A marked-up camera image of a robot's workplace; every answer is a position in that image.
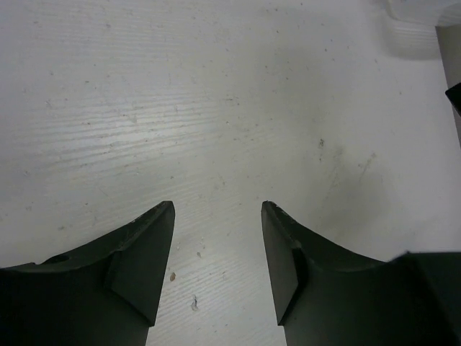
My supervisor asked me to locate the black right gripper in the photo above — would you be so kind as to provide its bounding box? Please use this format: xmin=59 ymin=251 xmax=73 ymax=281
xmin=445 ymin=83 xmax=461 ymax=116

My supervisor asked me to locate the white perforated plastic basket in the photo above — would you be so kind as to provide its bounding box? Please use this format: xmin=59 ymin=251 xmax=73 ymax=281
xmin=371 ymin=1 xmax=460 ymax=60

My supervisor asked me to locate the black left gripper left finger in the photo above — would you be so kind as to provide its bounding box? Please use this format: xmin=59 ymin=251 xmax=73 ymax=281
xmin=1 ymin=201 xmax=175 ymax=345

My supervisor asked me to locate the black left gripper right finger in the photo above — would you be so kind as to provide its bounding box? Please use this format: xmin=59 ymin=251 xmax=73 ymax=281
xmin=261 ymin=201 xmax=460 ymax=345

